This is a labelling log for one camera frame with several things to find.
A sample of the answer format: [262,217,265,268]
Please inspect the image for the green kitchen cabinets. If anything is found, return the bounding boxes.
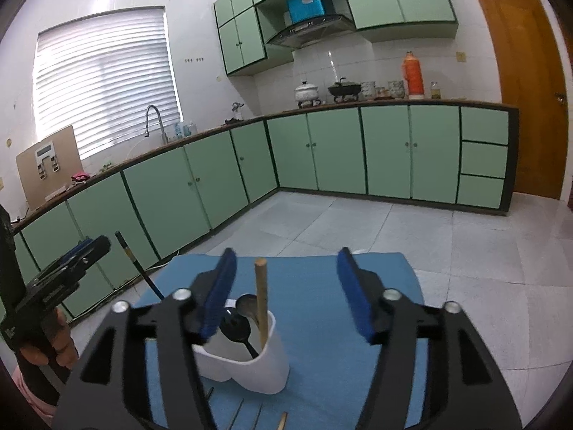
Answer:
[214,0,458,76]
[14,101,520,317]

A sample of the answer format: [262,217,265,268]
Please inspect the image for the wooden door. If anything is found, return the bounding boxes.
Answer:
[479,0,568,199]

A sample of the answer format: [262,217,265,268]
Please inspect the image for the black plastic spoon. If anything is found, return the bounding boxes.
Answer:
[220,307,258,359]

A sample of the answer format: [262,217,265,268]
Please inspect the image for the black wok with lid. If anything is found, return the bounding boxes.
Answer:
[328,78,361,103]

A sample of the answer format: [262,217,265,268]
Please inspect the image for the blue table cloth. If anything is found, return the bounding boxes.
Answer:
[146,253,427,429]

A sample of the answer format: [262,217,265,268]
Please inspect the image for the black range hood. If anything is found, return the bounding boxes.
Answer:
[268,14,356,49]

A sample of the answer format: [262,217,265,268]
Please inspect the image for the glass jar on counter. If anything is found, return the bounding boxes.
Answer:
[430,82,442,99]

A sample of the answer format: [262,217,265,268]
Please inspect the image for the cardboard box with scale picture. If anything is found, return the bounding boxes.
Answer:
[16,126,83,211]

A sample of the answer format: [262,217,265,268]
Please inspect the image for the chrome kitchen faucet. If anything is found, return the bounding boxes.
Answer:
[144,104,169,146]

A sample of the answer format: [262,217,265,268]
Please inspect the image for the blue box above hood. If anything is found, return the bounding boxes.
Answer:
[286,0,325,23]

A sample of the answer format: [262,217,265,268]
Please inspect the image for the white window blinds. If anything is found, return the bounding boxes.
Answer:
[32,6,183,159]

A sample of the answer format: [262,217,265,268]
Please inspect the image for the person left hand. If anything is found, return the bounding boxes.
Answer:
[19,309,79,370]

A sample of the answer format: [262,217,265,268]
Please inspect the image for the green lower kitchen cabinets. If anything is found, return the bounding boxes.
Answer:
[14,101,520,317]

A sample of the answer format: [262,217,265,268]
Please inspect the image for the orange thermos flask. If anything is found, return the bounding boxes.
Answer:
[401,52,424,99]

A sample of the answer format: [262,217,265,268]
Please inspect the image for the wooden chopstick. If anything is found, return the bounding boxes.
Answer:
[277,412,288,430]
[255,258,269,349]

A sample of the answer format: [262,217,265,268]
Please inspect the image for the small silver teaspoon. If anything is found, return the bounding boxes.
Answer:
[235,294,259,327]

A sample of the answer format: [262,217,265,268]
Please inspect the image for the pink cloth on counter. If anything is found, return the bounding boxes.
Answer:
[71,172,91,185]

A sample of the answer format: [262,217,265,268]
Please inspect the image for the green upper kitchen cabinets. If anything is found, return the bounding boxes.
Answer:
[214,0,458,76]

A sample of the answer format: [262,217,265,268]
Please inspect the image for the white two-compartment utensil holder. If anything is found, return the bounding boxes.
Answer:
[193,312,289,395]

